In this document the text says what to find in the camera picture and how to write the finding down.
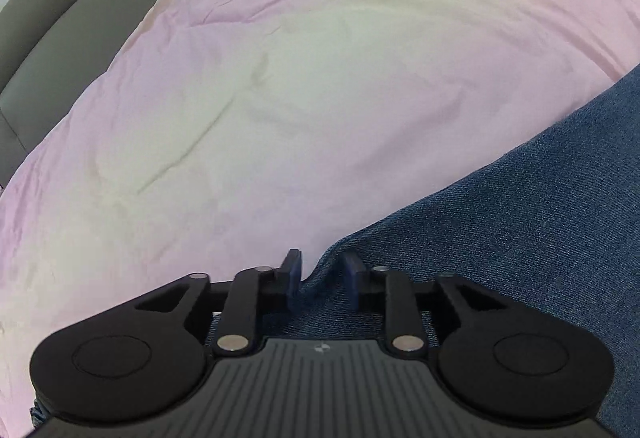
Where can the pink duvet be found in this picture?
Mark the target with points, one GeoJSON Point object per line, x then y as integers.
{"type": "Point", "coordinates": [300, 93]}

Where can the blue denim pants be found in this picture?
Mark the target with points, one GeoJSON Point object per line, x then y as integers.
{"type": "Point", "coordinates": [500, 218]}

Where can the grey padded headboard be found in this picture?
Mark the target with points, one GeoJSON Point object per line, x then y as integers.
{"type": "Point", "coordinates": [75, 18]}

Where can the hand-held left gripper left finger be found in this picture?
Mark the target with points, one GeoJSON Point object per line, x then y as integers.
{"type": "Point", "coordinates": [292, 278]}

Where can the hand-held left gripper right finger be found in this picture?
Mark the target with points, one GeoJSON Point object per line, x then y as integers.
{"type": "Point", "coordinates": [352, 278]}

